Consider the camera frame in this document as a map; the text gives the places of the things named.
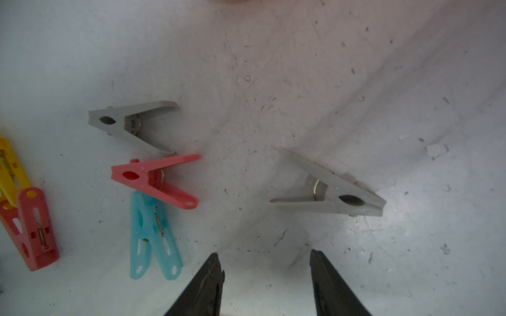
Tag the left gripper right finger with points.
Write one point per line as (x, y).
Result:
(332, 295)

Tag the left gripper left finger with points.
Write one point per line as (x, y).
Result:
(202, 296)

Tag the grey clothespin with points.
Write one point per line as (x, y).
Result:
(125, 123)
(331, 194)

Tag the red clothespin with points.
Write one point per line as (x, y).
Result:
(29, 227)
(148, 177)

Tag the teal clothespin centre left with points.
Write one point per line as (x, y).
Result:
(150, 234)

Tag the yellow clothespin middle left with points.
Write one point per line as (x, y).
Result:
(13, 177)

